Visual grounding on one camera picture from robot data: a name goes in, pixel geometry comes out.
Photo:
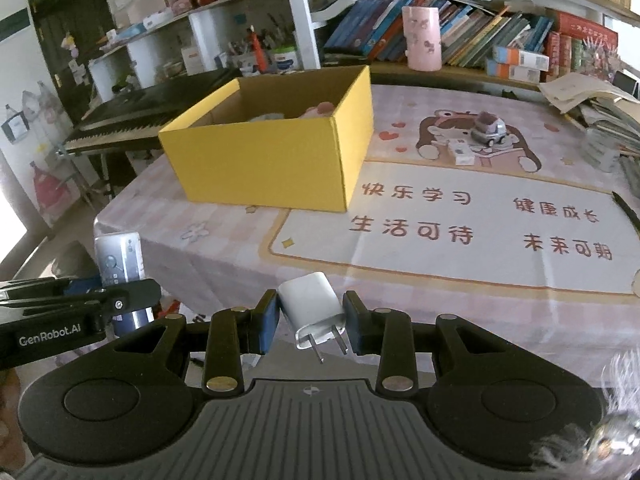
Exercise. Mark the orange blue box lower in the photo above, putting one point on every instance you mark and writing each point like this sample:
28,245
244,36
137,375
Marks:
512,72

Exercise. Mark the white green cup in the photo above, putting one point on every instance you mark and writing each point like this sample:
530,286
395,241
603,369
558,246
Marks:
285,58

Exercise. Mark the pink patterned cylinder cup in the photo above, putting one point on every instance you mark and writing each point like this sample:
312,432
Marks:
422,35

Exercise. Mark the pink plush pig toy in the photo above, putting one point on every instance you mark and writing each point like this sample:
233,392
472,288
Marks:
323,109

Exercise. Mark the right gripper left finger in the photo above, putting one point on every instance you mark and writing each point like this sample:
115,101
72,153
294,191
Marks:
233,333

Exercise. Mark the orange blue box upper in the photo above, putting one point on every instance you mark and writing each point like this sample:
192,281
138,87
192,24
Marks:
522,58

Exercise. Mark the black pen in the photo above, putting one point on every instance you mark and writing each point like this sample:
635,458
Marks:
630,213

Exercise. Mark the clear tape roll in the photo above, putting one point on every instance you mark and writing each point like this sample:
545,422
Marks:
600,151

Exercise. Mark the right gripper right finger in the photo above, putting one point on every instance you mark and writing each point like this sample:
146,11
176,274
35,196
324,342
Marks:
385,333

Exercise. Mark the white remote control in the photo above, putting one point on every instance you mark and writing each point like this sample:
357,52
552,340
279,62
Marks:
120,260

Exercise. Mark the orange blue box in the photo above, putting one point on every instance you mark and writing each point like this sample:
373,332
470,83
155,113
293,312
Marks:
512,72
522,58

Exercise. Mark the pink cartoon table mat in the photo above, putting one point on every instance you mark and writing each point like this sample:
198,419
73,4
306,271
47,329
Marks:
527,242

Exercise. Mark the black piano keyboard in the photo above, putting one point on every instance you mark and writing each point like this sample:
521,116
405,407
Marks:
132,120

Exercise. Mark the yellow cardboard box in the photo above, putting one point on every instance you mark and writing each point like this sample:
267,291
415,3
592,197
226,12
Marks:
245,143

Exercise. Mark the white power adapter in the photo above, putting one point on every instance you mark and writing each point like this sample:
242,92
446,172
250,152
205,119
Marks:
314,312

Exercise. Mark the white bookshelf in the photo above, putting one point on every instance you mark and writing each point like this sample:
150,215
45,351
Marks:
458,42

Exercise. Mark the red book set box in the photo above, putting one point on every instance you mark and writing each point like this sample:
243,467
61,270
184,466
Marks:
583,29

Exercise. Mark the grey toy car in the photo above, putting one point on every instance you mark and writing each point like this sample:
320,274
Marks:
489,130

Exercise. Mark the pile of papers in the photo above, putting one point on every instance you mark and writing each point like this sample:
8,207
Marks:
611,115

